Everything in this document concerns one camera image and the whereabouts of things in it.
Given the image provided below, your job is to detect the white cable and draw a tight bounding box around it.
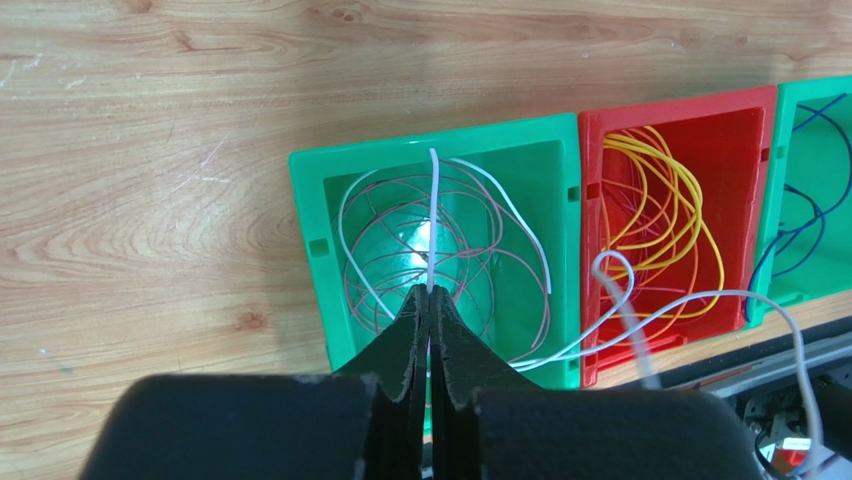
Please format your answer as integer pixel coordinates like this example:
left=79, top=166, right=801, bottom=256
left=338, top=147, right=827, bottom=480

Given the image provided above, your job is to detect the green plastic bin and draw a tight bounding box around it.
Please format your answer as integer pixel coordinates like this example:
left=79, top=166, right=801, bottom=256
left=749, top=76, right=851, bottom=307
left=289, top=114, right=582, bottom=389

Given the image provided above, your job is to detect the pink cable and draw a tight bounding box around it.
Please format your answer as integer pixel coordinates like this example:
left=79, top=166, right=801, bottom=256
left=342, top=166, right=552, bottom=361

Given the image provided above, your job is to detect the blue cable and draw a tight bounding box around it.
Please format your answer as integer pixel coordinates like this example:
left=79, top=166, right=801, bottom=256
left=744, top=93, right=852, bottom=324

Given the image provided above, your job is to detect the yellow cable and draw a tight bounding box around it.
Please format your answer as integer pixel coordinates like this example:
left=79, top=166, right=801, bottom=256
left=598, top=125, right=727, bottom=321

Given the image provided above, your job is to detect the orange cable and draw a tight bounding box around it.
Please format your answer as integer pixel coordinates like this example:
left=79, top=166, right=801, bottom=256
left=595, top=159, right=700, bottom=347

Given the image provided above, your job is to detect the red plastic bin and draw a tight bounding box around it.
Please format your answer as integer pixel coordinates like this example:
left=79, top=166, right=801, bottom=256
left=578, top=86, right=777, bottom=387

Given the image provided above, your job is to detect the red cable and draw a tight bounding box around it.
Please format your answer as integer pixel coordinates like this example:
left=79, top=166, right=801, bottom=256
left=598, top=166, right=674, bottom=301

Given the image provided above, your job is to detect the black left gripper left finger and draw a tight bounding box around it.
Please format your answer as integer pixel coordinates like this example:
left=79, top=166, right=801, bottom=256
left=81, top=285, right=429, bottom=479

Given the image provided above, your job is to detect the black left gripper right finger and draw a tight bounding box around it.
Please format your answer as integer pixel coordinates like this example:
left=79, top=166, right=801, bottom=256
left=429, top=287, right=759, bottom=479

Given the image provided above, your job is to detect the left green plastic bin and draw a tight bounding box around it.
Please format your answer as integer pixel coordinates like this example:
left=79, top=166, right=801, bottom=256
left=289, top=114, right=582, bottom=389

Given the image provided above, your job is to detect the right green plastic bin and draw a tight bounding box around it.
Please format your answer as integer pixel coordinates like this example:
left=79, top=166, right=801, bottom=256
left=749, top=76, right=851, bottom=307

